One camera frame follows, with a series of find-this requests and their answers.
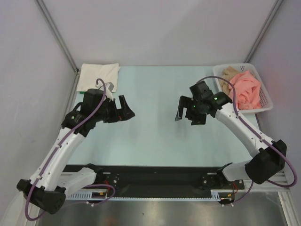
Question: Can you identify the purple cable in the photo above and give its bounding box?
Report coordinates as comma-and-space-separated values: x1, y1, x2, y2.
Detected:
196, 75, 297, 204
25, 78, 116, 221

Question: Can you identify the beige t shirt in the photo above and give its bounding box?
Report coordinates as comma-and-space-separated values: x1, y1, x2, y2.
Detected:
219, 66, 240, 95

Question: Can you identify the white slotted cable duct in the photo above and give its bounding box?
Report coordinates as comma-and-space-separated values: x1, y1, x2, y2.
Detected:
66, 187, 233, 202

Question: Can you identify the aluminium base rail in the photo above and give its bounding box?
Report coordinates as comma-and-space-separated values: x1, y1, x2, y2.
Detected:
244, 172, 289, 192

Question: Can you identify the right aluminium frame post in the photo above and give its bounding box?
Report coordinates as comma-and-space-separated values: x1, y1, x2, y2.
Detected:
244, 0, 285, 63

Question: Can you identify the pink polo shirt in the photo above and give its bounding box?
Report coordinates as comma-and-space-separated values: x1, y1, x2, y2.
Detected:
230, 70, 261, 110

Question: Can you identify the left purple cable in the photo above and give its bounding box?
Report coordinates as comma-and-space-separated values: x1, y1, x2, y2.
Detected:
25, 78, 116, 221

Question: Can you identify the white plastic basket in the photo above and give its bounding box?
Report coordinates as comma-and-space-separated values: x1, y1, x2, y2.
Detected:
213, 64, 273, 114

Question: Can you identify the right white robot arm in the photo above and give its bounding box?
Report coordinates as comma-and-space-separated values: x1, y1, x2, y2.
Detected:
175, 81, 287, 189

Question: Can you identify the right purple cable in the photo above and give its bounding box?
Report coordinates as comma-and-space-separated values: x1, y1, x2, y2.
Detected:
196, 75, 297, 204

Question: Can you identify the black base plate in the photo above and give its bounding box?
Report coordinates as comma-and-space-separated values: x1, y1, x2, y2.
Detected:
62, 164, 245, 198

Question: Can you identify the folded white t shirt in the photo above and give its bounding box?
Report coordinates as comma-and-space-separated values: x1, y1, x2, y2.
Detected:
77, 63, 120, 93

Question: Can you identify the left aluminium frame post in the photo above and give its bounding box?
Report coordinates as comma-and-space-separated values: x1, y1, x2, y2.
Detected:
34, 0, 79, 75

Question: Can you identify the aluminium frame post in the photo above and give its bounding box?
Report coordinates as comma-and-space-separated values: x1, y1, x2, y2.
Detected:
34, 0, 79, 75
244, 0, 285, 63

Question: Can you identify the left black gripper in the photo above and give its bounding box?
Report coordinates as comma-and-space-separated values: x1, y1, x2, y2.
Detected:
94, 95, 135, 123

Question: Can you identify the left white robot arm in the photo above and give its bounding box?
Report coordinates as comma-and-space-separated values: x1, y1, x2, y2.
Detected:
16, 89, 135, 214

